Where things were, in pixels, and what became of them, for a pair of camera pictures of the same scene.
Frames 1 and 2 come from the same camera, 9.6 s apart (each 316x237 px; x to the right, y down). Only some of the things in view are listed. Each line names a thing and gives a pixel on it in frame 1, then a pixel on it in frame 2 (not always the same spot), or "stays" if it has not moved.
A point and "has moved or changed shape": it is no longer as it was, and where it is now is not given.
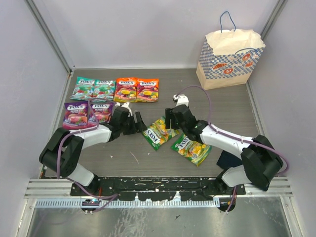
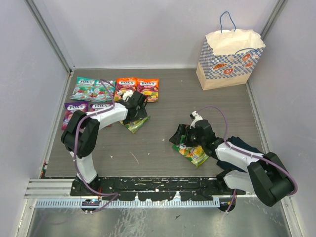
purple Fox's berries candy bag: [75, 115] stays
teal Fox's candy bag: [84, 89] stays
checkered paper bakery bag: [229, 59] stays
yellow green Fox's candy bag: [195, 151] stays
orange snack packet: [125, 90] stays
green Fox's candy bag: [157, 134] has moved or changed shape
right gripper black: [169, 115] to [183, 129]
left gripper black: [140, 126] to [140, 114]
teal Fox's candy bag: [103, 91] stays
